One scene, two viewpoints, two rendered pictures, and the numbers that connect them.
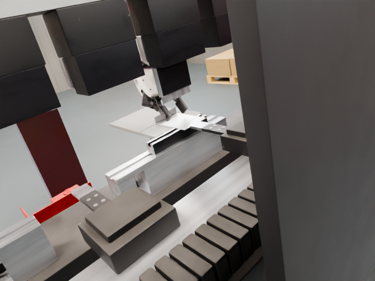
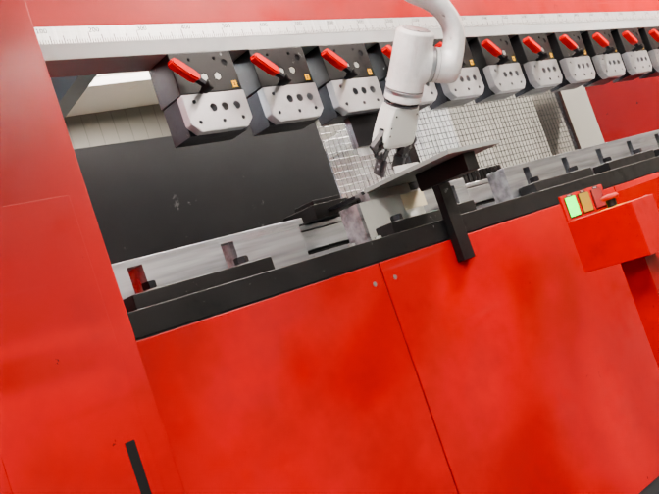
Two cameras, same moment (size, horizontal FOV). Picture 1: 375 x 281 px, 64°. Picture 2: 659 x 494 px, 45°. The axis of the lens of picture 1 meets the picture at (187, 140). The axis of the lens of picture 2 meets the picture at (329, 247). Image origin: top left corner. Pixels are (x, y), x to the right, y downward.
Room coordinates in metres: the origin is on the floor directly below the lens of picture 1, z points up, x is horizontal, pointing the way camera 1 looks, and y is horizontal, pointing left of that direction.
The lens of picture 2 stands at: (2.65, -0.32, 0.80)
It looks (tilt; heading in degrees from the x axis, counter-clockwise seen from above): 3 degrees up; 176
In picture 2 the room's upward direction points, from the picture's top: 19 degrees counter-clockwise
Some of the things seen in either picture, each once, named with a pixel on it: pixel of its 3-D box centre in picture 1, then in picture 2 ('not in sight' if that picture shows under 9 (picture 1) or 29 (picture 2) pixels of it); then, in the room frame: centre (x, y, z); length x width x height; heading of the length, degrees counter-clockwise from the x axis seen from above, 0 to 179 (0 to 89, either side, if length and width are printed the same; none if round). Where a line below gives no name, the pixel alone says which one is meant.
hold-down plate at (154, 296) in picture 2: not in sight; (201, 285); (1.19, -0.44, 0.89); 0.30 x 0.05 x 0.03; 127
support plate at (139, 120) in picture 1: (153, 119); (430, 167); (0.90, 0.09, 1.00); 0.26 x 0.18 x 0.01; 37
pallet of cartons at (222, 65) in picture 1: (245, 64); not in sight; (4.90, -1.21, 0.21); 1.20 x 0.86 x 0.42; 32
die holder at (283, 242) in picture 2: not in sight; (202, 269); (1.11, -0.44, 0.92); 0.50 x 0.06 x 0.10; 127
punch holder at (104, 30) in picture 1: (97, 47); (398, 77); (0.68, 0.14, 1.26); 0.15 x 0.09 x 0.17; 127
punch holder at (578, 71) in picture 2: not in sight; (565, 61); (0.19, 0.78, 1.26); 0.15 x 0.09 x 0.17; 127
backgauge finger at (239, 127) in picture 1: (230, 128); (336, 203); (0.66, -0.11, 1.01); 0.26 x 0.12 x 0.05; 37
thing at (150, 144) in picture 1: (178, 132); (393, 189); (0.77, 0.02, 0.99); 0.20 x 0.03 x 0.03; 127
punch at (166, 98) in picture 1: (173, 80); (367, 134); (0.78, 0.00, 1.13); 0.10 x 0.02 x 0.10; 127
